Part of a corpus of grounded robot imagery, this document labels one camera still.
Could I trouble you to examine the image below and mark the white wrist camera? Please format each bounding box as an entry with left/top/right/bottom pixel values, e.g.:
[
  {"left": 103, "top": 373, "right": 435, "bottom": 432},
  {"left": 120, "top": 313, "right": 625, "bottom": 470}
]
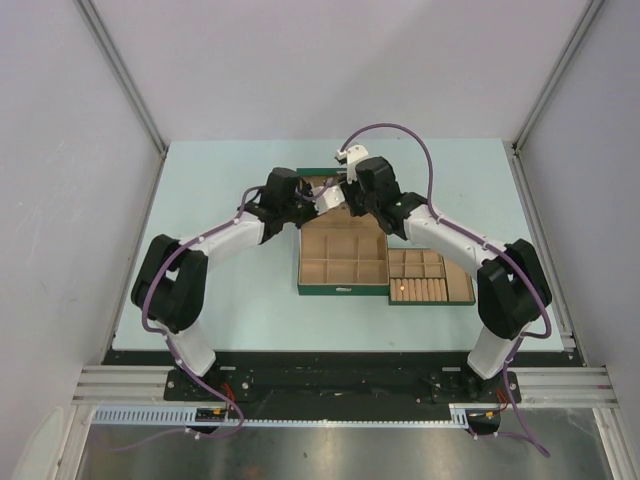
[
  {"left": 311, "top": 185, "right": 345, "bottom": 215},
  {"left": 334, "top": 144, "right": 369, "bottom": 184}
]

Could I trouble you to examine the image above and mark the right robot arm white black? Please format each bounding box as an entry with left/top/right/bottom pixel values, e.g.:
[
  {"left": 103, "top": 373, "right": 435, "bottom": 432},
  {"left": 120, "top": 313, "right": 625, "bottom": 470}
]
[{"left": 336, "top": 151, "right": 552, "bottom": 401}]

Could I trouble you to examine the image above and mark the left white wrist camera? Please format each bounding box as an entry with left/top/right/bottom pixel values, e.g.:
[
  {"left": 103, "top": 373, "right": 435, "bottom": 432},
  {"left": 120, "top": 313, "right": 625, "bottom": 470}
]
[{"left": 311, "top": 185, "right": 345, "bottom": 215}]

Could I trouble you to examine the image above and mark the aluminium frame rail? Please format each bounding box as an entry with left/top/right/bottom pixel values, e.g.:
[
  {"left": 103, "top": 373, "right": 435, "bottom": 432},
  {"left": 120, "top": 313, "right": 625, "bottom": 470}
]
[{"left": 73, "top": 366, "right": 639, "bottom": 479}]

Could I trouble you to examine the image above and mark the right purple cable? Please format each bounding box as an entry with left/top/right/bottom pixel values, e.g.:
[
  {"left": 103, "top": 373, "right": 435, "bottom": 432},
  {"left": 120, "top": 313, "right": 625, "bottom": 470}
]
[{"left": 339, "top": 122, "right": 554, "bottom": 459}]

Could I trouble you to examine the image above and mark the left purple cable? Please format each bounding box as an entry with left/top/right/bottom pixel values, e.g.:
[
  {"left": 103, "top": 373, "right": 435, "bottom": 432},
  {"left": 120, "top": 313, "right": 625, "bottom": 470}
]
[{"left": 102, "top": 182, "right": 331, "bottom": 454}]

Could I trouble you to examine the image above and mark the purple cable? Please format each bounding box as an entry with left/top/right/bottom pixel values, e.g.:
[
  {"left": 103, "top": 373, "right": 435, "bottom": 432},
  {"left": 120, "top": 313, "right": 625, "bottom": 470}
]
[
  {"left": 102, "top": 182, "right": 331, "bottom": 454},
  {"left": 339, "top": 122, "right": 554, "bottom": 459}
]

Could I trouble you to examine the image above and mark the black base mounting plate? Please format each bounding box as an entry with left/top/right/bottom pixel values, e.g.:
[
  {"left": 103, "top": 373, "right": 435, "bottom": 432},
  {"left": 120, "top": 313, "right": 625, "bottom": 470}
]
[{"left": 103, "top": 350, "right": 583, "bottom": 404}]

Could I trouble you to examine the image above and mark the white slotted cable duct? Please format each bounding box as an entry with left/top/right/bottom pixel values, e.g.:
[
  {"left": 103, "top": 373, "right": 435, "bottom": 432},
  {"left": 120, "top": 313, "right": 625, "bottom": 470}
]
[{"left": 92, "top": 403, "right": 501, "bottom": 428}]

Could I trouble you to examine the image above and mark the green jewelry box beige lining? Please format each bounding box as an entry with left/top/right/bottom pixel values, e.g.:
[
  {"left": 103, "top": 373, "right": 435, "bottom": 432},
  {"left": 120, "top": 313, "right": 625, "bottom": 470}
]
[{"left": 294, "top": 167, "right": 391, "bottom": 297}]

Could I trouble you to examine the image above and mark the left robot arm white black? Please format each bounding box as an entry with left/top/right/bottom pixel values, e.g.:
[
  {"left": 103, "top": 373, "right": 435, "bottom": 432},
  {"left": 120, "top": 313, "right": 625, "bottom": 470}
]
[{"left": 131, "top": 167, "right": 333, "bottom": 400}]

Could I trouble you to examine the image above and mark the green jewelry tray insert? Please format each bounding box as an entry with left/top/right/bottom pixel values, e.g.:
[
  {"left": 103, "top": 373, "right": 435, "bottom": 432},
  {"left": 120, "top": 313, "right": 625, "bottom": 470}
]
[{"left": 388, "top": 249, "right": 476, "bottom": 306}]

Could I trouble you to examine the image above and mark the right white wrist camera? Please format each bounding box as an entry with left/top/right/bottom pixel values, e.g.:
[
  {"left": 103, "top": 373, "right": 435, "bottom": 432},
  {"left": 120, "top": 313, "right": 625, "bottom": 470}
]
[{"left": 334, "top": 144, "right": 369, "bottom": 184}]

